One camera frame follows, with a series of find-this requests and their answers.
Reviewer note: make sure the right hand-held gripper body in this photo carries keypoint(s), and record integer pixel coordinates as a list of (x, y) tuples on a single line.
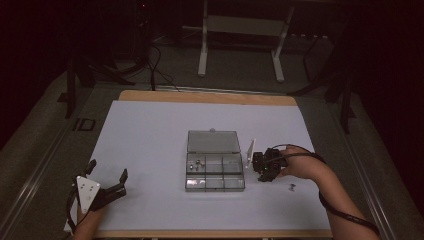
[(271, 161)]

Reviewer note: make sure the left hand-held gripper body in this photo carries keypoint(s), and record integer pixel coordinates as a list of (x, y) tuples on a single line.
[(88, 193)]

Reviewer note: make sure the clear plastic compartment box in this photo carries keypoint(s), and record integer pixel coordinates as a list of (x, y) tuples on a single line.
[(214, 166)]

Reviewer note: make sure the small metal screw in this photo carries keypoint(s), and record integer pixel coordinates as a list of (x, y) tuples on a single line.
[(199, 163), (292, 187), (191, 165)]

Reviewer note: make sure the person's left hand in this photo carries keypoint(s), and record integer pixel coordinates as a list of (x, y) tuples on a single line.
[(91, 216)]

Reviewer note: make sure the person's right hand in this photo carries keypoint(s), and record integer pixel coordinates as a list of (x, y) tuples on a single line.
[(301, 165)]

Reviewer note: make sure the white paper sheet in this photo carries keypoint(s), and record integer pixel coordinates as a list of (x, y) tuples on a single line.
[(150, 140)]

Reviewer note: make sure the metal strip behind table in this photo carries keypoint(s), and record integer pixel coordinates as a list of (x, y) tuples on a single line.
[(206, 90)]

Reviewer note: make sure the black metal stand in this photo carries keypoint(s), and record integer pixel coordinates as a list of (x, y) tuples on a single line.
[(345, 96), (83, 76)]

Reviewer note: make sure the black rectangular floor bracket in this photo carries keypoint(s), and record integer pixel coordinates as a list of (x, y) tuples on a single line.
[(85, 124)]

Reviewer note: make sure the aluminium rail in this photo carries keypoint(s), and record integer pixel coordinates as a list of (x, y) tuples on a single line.
[(370, 196), (36, 181)]

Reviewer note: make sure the white metal table frame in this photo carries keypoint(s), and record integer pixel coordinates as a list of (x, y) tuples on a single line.
[(243, 25)]

